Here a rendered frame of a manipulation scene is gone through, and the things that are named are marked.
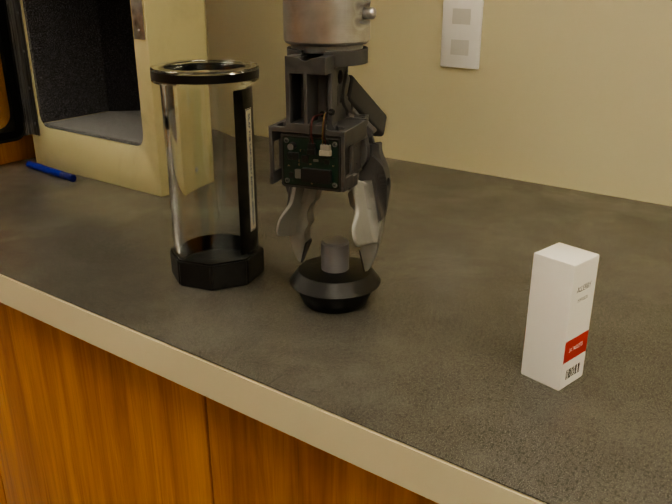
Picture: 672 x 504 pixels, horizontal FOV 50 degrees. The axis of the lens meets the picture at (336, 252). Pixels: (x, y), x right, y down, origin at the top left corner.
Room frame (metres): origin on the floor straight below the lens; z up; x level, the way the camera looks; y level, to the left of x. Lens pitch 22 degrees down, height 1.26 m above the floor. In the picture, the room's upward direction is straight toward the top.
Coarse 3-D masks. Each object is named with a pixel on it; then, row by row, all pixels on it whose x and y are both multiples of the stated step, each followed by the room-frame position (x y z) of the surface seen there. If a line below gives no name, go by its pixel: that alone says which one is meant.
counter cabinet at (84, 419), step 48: (0, 336) 0.82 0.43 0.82; (48, 336) 0.75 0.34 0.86; (0, 384) 0.83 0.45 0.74; (48, 384) 0.76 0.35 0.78; (96, 384) 0.70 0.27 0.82; (144, 384) 0.65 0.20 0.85; (0, 432) 0.85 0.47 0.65; (48, 432) 0.77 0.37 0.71; (96, 432) 0.71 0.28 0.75; (144, 432) 0.66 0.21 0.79; (192, 432) 0.61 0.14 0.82; (240, 432) 0.57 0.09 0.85; (0, 480) 0.86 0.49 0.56; (48, 480) 0.78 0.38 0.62; (96, 480) 0.72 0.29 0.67; (144, 480) 0.66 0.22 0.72; (192, 480) 0.61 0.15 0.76; (240, 480) 0.57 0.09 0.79; (288, 480) 0.54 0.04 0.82; (336, 480) 0.50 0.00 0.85; (384, 480) 0.48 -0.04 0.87
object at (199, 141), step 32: (160, 64) 0.75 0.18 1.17; (192, 64) 0.78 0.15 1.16; (224, 64) 0.78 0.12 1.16; (256, 64) 0.75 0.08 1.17; (192, 96) 0.70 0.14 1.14; (224, 96) 0.70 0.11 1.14; (192, 128) 0.70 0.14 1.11; (224, 128) 0.70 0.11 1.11; (192, 160) 0.70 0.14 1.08; (224, 160) 0.70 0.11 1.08; (192, 192) 0.70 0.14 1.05; (224, 192) 0.70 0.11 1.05; (192, 224) 0.70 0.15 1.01; (224, 224) 0.70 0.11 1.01; (192, 256) 0.70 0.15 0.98; (224, 256) 0.70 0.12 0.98
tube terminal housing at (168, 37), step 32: (160, 0) 1.05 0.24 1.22; (192, 0) 1.10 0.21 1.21; (160, 32) 1.05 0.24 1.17; (192, 32) 1.09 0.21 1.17; (160, 96) 1.04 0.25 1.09; (160, 128) 1.03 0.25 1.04; (64, 160) 1.16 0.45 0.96; (96, 160) 1.11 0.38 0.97; (128, 160) 1.07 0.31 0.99; (160, 160) 1.03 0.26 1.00; (160, 192) 1.03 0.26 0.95
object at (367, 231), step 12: (348, 192) 0.66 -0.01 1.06; (360, 192) 0.64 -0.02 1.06; (372, 192) 0.65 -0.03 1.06; (360, 204) 0.63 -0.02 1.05; (372, 204) 0.65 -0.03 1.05; (360, 216) 0.63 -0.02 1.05; (372, 216) 0.65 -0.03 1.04; (360, 228) 0.62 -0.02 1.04; (372, 228) 0.64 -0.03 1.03; (360, 240) 0.61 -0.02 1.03; (372, 240) 0.64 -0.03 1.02; (360, 252) 0.65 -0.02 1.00; (372, 252) 0.65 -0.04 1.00
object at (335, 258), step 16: (336, 240) 0.67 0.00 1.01; (320, 256) 0.70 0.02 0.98; (336, 256) 0.66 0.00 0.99; (304, 272) 0.66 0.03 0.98; (320, 272) 0.66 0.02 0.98; (336, 272) 0.66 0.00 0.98; (352, 272) 0.66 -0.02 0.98; (368, 272) 0.66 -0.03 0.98; (304, 288) 0.64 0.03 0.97; (320, 288) 0.63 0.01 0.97; (336, 288) 0.63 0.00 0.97; (352, 288) 0.63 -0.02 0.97; (368, 288) 0.64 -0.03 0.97; (320, 304) 0.64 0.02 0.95; (336, 304) 0.63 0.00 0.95; (352, 304) 0.64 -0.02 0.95
